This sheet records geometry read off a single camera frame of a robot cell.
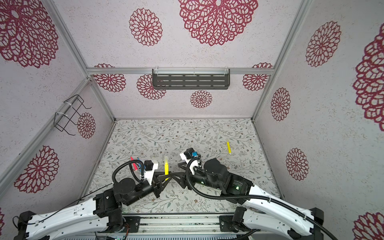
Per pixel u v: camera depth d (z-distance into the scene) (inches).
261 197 17.4
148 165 21.1
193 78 36.8
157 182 22.2
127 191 18.9
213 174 17.6
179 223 29.8
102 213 19.7
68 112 30.7
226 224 29.7
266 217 22.1
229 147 40.6
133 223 28.9
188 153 19.9
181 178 20.7
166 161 23.2
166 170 24.0
